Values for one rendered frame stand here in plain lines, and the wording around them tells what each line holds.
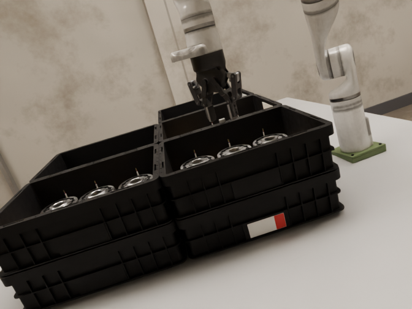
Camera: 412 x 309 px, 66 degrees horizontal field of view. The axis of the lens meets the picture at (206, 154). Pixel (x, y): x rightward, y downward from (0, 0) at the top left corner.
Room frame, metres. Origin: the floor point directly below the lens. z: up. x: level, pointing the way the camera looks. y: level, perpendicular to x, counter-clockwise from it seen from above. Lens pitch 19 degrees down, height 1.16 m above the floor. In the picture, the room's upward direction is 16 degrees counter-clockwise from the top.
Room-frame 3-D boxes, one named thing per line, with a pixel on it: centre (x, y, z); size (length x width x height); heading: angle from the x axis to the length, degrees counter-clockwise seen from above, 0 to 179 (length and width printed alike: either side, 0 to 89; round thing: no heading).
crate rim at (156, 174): (0.77, 0.32, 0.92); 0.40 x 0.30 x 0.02; 93
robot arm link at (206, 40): (0.72, -0.05, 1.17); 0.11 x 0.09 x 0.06; 139
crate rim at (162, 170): (0.79, -0.08, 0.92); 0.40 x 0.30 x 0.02; 93
